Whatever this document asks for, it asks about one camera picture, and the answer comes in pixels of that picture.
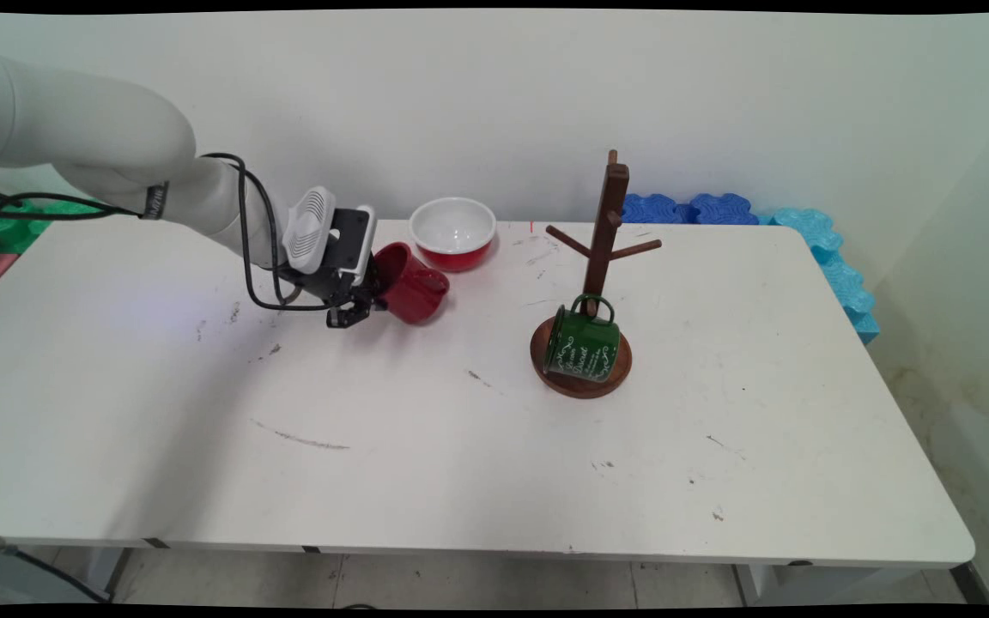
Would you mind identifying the black cable with grey connector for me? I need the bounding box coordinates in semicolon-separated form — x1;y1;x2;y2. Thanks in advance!
0;530;109;602

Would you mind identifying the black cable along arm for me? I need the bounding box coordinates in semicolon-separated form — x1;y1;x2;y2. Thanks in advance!
0;182;145;284

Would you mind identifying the green mug with white print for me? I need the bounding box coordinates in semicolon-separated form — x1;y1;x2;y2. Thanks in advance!
542;294;622;383

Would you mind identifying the black strap with white letters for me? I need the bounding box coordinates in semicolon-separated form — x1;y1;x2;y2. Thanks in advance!
141;180;171;221

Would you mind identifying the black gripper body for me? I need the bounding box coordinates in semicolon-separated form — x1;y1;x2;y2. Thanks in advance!
276;206;378;312

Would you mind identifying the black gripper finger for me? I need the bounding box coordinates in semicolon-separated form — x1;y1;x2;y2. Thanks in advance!
325;296;373;330
361;266;389;312

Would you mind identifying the red enamel mug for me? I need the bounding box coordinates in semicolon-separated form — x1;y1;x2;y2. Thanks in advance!
372;242;451;325

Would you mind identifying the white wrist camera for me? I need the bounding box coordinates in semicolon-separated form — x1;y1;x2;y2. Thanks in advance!
282;186;337;276

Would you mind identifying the green foam block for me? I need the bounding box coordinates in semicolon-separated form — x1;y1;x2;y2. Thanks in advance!
0;196;105;256

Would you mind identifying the white table leg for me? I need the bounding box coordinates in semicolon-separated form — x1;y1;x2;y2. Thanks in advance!
82;548;130;593
733;563;783;607

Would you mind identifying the red bowl with white inside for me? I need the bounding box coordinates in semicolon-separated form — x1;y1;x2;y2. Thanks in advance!
409;197;497;274

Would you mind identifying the light blue foam block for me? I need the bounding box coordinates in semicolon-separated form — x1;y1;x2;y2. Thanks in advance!
761;207;880;346

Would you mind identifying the dark wooden mug tree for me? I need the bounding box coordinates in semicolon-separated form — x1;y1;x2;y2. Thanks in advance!
529;150;663;400

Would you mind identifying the black camera cable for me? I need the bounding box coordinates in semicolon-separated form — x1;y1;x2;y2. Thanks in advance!
199;152;332;312

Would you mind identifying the dark blue foam block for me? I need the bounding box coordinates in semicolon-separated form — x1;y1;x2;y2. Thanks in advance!
622;192;760;226

